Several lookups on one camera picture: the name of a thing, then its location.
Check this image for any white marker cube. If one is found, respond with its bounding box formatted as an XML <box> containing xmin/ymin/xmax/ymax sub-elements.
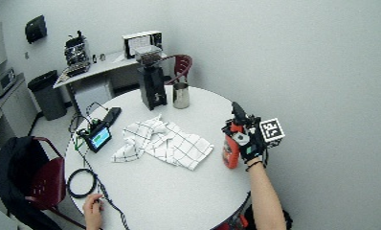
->
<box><xmin>258</xmin><ymin>117</ymin><xmax>286</xmax><ymax>144</ymax></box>

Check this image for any black jacket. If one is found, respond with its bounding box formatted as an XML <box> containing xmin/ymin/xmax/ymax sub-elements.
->
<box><xmin>0</xmin><ymin>136</ymin><xmax>51</xmax><ymax>230</ymax></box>

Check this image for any grey microwave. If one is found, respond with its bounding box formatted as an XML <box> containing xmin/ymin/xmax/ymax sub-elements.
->
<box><xmin>0</xmin><ymin>67</ymin><xmax>17</xmax><ymax>101</ymax></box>

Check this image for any white side table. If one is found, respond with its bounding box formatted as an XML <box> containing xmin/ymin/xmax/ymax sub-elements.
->
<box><xmin>51</xmin><ymin>50</ymin><xmax>171</xmax><ymax>113</ymax></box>

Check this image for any thin black cable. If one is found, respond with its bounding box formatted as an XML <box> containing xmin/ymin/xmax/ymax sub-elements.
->
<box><xmin>83</xmin><ymin>102</ymin><xmax>111</xmax><ymax>123</ymax></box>

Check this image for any black wrist band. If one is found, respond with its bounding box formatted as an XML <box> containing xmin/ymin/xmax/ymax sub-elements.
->
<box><xmin>244</xmin><ymin>160</ymin><xmax>266</xmax><ymax>173</ymax></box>

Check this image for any dark grey trash bin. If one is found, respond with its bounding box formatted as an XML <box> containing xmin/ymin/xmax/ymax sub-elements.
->
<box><xmin>26</xmin><ymin>69</ymin><xmax>69</xmax><ymax>122</ymax></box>

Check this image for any grey counter cabinet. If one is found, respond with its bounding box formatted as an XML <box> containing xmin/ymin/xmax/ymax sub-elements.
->
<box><xmin>0</xmin><ymin>72</ymin><xmax>41</xmax><ymax>161</ymax></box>

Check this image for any black espresso machine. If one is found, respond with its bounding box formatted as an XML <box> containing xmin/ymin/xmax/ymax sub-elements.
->
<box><xmin>63</xmin><ymin>30</ymin><xmax>92</xmax><ymax>78</ymax></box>

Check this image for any dark red chair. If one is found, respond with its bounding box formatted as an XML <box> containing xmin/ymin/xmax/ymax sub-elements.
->
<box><xmin>23</xmin><ymin>136</ymin><xmax>87</xmax><ymax>230</ymax></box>
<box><xmin>163</xmin><ymin>54</ymin><xmax>195</xmax><ymax>86</ymax></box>

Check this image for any white framed box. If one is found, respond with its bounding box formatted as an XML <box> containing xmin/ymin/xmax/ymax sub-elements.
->
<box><xmin>120</xmin><ymin>30</ymin><xmax>164</xmax><ymax>60</ymax></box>

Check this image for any orange spray bottle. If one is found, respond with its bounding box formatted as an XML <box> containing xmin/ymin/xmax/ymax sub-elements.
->
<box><xmin>221</xmin><ymin>101</ymin><xmax>260</xmax><ymax>170</ymax></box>

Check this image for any braided black cable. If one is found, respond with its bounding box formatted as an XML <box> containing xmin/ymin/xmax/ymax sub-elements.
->
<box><xmin>69</xmin><ymin>113</ymin><xmax>132</xmax><ymax>230</ymax></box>

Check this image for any black coffee grinder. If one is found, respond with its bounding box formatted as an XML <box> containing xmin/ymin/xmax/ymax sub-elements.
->
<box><xmin>134</xmin><ymin>45</ymin><xmax>169</xmax><ymax>111</ymax></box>

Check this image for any green cable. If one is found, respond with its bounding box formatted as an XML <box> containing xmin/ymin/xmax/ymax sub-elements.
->
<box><xmin>72</xmin><ymin>135</ymin><xmax>84</xmax><ymax>151</ymax></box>

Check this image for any small screen device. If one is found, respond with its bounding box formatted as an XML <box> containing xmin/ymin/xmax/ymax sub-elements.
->
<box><xmin>76</xmin><ymin>118</ymin><xmax>112</xmax><ymax>154</ymax></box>

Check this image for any coiled black cable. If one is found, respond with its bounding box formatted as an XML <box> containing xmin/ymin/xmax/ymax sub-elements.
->
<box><xmin>65</xmin><ymin>168</ymin><xmax>99</xmax><ymax>199</ymax></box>

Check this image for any white checked cloth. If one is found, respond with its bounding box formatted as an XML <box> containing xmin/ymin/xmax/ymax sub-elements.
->
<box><xmin>111</xmin><ymin>113</ymin><xmax>215</xmax><ymax>172</ymax></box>

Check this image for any steel cup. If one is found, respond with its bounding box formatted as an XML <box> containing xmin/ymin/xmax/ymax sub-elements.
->
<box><xmin>172</xmin><ymin>81</ymin><xmax>192</xmax><ymax>110</ymax></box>

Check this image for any black rectangular box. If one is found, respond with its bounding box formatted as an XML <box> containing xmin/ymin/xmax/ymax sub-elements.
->
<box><xmin>102</xmin><ymin>106</ymin><xmax>123</xmax><ymax>129</ymax></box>

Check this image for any black wall dispenser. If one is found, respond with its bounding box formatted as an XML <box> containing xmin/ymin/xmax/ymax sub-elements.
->
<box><xmin>23</xmin><ymin>14</ymin><xmax>49</xmax><ymax>45</ymax></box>

